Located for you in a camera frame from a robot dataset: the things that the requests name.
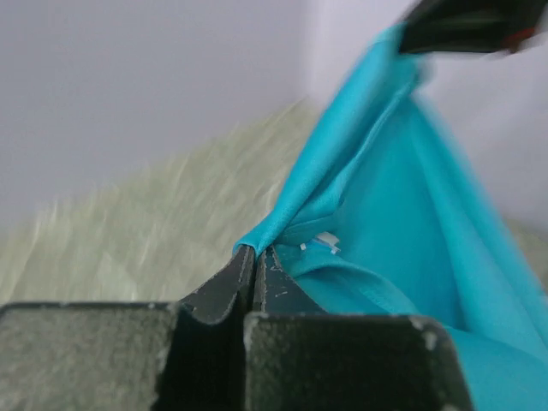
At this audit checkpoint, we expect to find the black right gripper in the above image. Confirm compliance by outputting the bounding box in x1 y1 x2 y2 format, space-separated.
398 0 547 54

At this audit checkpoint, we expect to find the teal t shirt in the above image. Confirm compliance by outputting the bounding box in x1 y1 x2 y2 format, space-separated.
241 24 547 410

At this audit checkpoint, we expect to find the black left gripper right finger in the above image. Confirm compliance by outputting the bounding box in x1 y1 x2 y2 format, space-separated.
243 248 473 410

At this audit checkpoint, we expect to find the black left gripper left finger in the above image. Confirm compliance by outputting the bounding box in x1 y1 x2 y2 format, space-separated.
1 247 255 410

